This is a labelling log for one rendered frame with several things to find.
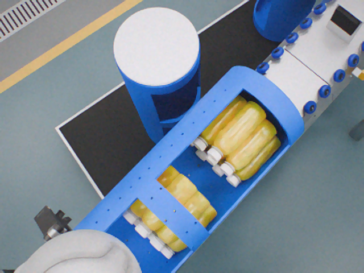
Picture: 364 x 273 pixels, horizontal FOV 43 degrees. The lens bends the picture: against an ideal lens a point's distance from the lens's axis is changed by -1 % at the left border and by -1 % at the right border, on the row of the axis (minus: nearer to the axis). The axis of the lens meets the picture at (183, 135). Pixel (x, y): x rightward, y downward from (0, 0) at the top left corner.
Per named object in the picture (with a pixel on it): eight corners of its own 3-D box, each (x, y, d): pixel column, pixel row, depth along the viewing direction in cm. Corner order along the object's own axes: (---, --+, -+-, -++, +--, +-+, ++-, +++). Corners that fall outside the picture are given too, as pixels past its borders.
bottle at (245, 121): (271, 116, 127) (228, 162, 124) (261, 118, 134) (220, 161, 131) (253, 98, 126) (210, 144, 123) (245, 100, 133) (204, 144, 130)
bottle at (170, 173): (169, 162, 126) (124, 209, 124) (186, 180, 128) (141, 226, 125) (164, 160, 133) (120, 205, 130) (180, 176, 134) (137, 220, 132)
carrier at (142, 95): (136, 137, 233) (189, 157, 229) (98, 70, 148) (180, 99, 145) (158, 88, 239) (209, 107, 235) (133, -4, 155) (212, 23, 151)
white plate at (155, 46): (99, 67, 147) (100, 69, 148) (179, 96, 144) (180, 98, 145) (133, -4, 153) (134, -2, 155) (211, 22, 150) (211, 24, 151)
